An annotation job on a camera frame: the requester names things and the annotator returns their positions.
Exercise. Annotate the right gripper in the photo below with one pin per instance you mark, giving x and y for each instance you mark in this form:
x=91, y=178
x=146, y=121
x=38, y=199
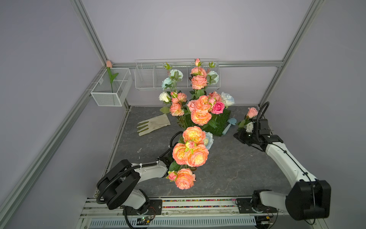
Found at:
x=240, y=136

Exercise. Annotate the pink rose stem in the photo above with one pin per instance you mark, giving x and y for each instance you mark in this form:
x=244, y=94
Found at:
x=252, y=112

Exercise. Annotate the large peach peony spray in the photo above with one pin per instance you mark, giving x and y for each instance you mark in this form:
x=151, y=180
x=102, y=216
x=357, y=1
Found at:
x=189, y=153

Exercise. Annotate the magenta rose stem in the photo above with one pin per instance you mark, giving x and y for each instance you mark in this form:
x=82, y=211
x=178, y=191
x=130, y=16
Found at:
x=218, y=108

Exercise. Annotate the peach peony bunch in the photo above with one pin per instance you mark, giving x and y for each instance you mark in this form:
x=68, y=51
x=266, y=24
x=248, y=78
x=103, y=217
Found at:
x=201, y=110

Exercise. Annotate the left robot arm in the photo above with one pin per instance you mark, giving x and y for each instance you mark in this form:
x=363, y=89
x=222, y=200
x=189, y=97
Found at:
x=117, y=187

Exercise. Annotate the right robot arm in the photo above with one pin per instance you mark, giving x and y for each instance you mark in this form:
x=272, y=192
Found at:
x=309, y=197

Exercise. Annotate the light blue trowel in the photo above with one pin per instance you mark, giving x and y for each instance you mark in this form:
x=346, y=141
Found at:
x=231, y=122

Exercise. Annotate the beige garden glove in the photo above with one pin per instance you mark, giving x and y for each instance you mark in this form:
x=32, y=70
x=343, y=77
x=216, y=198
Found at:
x=152, y=124

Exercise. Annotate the green artificial grass mat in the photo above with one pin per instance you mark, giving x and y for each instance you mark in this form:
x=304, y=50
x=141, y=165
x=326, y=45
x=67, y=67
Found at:
x=221, y=121

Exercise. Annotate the white blue rose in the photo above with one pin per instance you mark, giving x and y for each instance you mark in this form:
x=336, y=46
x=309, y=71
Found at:
x=208, y=141

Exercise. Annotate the pale blue rose spray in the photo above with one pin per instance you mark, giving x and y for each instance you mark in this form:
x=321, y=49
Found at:
x=171, y=95

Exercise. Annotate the small peach rose spray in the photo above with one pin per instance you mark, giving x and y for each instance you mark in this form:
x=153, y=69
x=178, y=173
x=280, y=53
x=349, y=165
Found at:
x=199, y=82

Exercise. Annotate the pink tulip stem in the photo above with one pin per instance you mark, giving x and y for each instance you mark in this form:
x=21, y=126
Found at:
x=112, y=76

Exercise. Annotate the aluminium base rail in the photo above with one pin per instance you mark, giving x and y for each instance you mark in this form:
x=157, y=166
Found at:
x=192, y=212

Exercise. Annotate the white wire wall rack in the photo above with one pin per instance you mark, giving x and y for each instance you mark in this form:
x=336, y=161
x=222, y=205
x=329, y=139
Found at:
x=150, y=73

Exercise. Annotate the white mesh wall basket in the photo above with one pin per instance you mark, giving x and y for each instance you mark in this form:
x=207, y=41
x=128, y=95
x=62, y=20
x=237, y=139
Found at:
x=101, y=92

